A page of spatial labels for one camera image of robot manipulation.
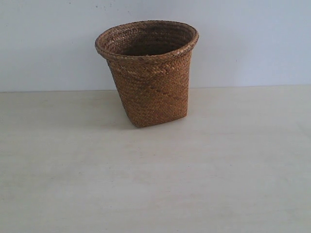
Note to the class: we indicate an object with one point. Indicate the brown woven wicker basket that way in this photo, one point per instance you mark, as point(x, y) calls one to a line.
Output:
point(150, 65)

